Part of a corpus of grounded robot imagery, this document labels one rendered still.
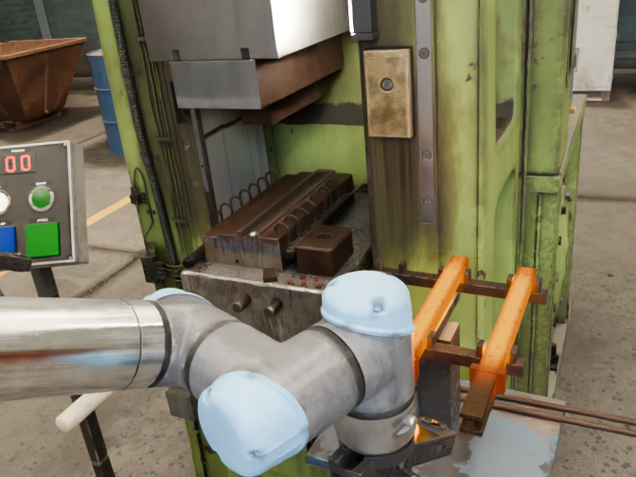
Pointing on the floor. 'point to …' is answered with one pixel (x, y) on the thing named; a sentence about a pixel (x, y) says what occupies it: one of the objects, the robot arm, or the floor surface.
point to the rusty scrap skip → (36, 79)
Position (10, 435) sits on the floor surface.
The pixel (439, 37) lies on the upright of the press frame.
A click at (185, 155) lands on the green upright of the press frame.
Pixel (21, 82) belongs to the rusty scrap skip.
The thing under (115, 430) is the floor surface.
